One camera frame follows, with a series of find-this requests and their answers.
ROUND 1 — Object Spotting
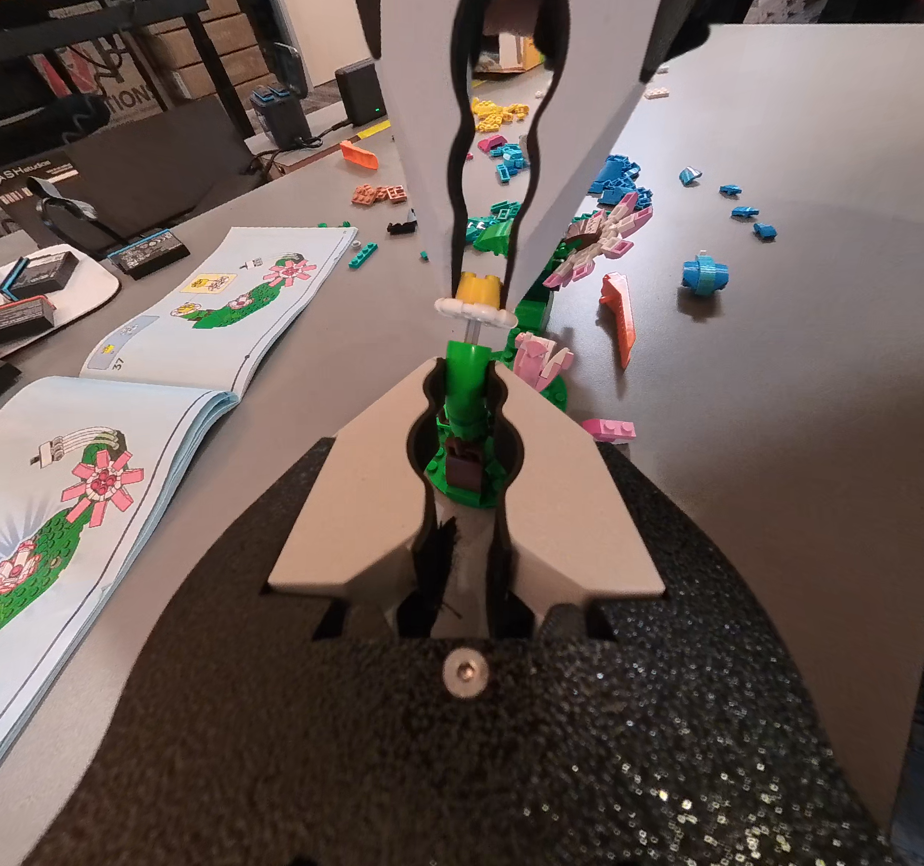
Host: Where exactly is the lego instruction booklet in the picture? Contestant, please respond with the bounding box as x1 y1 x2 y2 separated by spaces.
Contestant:
0 225 360 759

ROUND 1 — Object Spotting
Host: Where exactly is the blue round lego assembly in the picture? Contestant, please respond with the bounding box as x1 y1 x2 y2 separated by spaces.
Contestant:
680 251 732 298

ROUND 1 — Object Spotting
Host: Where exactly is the pile of blue lego pieces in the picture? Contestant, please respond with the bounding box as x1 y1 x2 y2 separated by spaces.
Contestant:
587 153 655 215

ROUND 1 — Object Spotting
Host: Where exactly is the black carrying case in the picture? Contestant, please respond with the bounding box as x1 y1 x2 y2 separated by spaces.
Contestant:
0 95 255 240

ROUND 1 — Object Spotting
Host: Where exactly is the black battery charger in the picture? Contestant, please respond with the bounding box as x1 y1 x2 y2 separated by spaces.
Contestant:
247 82 314 150

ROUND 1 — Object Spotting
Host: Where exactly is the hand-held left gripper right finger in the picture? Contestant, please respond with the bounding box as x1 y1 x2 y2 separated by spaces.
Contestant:
489 362 665 637

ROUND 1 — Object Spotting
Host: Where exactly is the stack of cardboard boxes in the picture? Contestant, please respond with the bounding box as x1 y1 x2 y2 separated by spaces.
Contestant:
29 0 291 132

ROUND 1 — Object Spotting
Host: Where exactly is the orange brick separator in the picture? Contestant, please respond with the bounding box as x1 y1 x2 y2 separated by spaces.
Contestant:
599 271 638 372

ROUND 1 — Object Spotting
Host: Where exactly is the yellow white lego daisy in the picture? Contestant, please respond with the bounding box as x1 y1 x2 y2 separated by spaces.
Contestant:
433 270 518 327

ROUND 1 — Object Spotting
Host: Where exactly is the white tray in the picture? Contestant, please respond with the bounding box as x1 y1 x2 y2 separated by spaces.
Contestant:
0 251 121 363

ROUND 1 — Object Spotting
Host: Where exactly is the light pink lego plate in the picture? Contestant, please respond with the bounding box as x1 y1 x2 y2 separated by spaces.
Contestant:
579 417 639 444

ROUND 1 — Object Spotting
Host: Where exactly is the black strap loop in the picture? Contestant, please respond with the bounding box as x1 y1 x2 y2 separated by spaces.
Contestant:
35 193 100 240

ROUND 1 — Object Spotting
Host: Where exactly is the colourful lego box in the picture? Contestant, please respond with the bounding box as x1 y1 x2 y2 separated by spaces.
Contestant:
473 0 551 78

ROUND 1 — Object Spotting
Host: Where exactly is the black power box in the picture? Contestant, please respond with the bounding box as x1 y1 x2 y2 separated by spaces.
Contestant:
334 59 388 128

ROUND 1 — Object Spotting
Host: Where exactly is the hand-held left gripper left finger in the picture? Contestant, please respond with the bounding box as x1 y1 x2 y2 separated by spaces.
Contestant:
267 358 464 637

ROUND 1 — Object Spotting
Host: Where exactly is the pile of teal lego plates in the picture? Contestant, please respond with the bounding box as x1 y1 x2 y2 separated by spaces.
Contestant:
464 196 526 255

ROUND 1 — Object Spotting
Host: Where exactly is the round green lego stem model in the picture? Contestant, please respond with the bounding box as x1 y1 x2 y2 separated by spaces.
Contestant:
424 332 576 510

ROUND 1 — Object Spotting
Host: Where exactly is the black battery blue edge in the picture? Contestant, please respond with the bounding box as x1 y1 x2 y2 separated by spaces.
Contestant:
107 226 192 281
0 244 80 302

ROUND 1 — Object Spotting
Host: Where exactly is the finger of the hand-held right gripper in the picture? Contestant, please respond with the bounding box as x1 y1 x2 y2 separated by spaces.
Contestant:
501 0 680 301
375 0 486 293

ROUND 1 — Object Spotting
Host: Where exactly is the pile of yellow lego pieces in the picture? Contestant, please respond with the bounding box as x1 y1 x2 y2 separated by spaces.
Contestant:
470 96 531 135

